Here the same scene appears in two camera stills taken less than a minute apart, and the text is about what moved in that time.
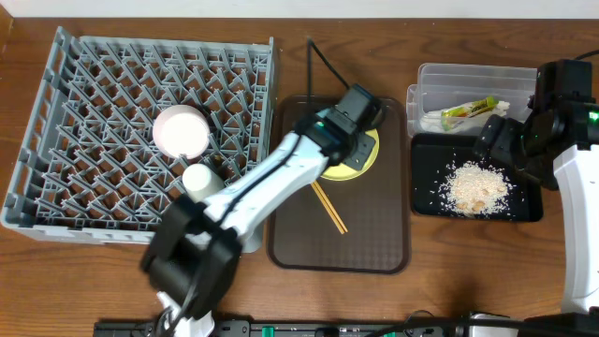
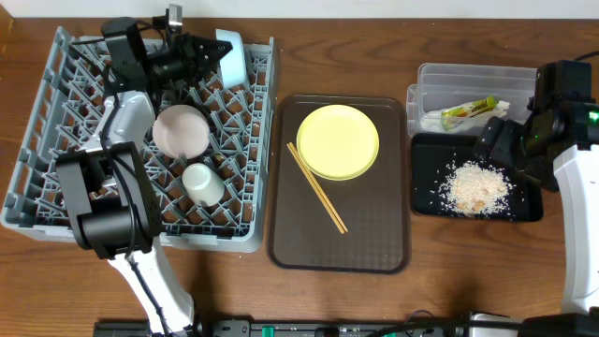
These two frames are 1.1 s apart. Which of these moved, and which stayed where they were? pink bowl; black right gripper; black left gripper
Moved: black left gripper
Stayed: pink bowl; black right gripper
